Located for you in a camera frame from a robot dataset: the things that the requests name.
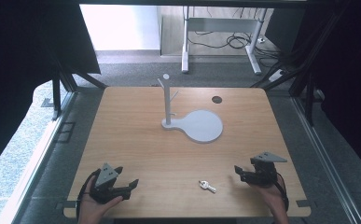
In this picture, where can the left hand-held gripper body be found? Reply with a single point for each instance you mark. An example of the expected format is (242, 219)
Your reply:
(106, 175)

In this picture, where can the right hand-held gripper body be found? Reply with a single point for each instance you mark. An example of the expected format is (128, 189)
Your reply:
(264, 172)

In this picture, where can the white key stand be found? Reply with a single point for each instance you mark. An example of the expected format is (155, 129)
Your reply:
(200, 126)

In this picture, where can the person's right hand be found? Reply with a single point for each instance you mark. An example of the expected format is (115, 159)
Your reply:
(272, 196)

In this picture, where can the person's left hand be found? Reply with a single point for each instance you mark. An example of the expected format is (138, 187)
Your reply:
(94, 210)

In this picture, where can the round black table grommet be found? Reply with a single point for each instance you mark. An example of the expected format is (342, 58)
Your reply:
(217, 100)

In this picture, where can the white power strip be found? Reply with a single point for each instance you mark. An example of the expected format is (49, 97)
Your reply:
(276, 75)

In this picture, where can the black curtain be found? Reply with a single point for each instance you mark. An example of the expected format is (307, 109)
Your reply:
(349, 62)
(19, 46)

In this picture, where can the white cabinet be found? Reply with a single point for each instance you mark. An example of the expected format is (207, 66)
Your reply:
(119, 28)

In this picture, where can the black table bracket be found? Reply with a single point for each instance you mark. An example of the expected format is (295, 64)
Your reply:
(303, 203)
(65, 204)

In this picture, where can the aluminium floor rail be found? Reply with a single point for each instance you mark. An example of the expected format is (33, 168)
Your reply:
(326, 161)
(35, 168)

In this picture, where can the black metal frame strut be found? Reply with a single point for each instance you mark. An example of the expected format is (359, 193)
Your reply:
(308, 90)
(57, 93)

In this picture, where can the white desk frame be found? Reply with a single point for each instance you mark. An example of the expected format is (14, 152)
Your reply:
(186, 46)

